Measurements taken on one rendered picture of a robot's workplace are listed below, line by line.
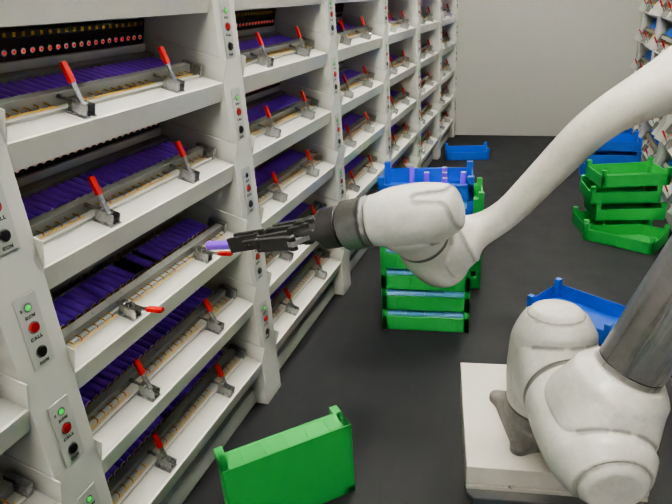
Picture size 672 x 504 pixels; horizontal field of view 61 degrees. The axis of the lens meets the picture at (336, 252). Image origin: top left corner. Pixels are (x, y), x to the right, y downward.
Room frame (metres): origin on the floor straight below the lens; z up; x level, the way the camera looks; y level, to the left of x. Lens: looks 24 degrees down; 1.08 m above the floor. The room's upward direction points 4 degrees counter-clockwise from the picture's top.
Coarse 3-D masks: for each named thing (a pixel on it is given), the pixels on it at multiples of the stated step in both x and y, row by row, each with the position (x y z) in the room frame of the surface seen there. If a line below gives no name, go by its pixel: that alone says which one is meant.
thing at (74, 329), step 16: (192, 240) 1.26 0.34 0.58; (208, 240) 1.30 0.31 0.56; (176, 256) 1.18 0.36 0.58; (160, 272) 1.12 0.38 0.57; (128, 288) 1.03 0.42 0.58; (112, 304) 0.97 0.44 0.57; (80, 320) 0.91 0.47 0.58; (96, 320) 0.93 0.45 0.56; (64, 336) 0.86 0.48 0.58; (80, 336) 0.88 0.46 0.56
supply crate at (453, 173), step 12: (384, 168) 1.92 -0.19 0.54; (396, 168) 1.93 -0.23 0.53; (408, 168) 1.92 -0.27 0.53; (420, 168) 1.91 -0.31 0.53; (432, 168) 1.90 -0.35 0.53; (456, 168) 1.88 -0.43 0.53; (468, 168) 1.86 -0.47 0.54; (384, 180) 1.76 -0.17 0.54; (396, 180) 1.93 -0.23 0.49; (408, 180) 1.92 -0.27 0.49; (420, 180) 1.91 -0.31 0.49; (432, 180) 1.90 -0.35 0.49; (456, 180) 1.88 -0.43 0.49; (468, 180) 1.68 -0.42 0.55; (468, 192) 1.68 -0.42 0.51
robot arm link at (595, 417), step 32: (640, 288) 0.72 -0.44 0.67; (640, 320) 0.69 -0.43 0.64; (608, 352) 0.71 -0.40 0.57; (640, 352) 0.68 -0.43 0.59; (544, 384) 0.78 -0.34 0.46; (576, 384) 0.70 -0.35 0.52; (608, 384) 0.67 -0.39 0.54; (640, 384) 0.67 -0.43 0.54; (544, 416) 0.72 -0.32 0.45; (576, 416) 0.67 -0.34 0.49; (608, 416) 0.65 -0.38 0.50; (640, 416) 0.64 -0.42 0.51; (544, 448) 0.69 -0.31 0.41; (576, 448) 0.64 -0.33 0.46; (608, 448) 0.62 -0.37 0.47; (640, 448) 0.62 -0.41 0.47; (576, 480) 0.62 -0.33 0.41; (608, 480) 0.60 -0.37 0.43; (640, 480) 0.60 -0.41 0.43
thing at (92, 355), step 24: (192, 216) 1.42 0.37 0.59; (216, 216) 1.39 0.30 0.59; (216, 240) 1.32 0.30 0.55; (192, 264) 1.19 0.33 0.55; (216, 264) 1.24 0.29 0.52; (72, 288) 1.03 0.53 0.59; (168, 288) 1.09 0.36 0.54; (192, 288) 1.14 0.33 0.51; (144, 312) 0.99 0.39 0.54; (168, 312) 1.06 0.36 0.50; (96, 336) 0.90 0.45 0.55; (120, 336) 0.91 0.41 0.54; (72, 360) 0.80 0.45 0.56; (96, 360) 0.85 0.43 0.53
